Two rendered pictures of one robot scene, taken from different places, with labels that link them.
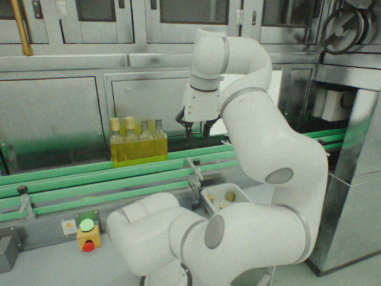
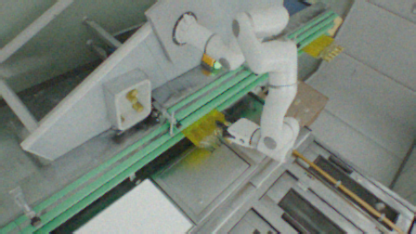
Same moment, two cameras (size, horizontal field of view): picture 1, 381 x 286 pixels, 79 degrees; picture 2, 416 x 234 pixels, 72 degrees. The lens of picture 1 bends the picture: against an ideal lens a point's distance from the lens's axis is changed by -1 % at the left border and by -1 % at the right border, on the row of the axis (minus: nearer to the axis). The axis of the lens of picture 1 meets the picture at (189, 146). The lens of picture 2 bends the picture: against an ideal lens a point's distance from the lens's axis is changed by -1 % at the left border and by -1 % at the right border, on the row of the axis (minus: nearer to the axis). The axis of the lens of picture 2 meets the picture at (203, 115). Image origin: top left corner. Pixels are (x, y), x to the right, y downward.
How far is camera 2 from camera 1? 0.95 m
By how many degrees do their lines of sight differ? 51
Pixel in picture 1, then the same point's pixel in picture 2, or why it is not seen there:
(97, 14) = (288, 199)
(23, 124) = not seen: hidden behind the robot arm
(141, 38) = (257, 206)
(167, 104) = (203, 176)
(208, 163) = (149, 141)
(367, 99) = not seen: outside the picture
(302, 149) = (285, 49)
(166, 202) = (238, 59)
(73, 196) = (231, 78)
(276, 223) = (272, 22)
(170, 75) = (221, 196)
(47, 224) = not seen: hidden behind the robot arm
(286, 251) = (262, 13)
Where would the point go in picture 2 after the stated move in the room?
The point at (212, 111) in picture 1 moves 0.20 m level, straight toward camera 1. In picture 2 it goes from (237, 128) to (265, 82)
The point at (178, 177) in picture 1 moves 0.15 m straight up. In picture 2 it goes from (180, 111) to (202, 131)
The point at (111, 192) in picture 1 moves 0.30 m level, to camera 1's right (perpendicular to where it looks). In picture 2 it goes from (214, 87) to (175, 97)
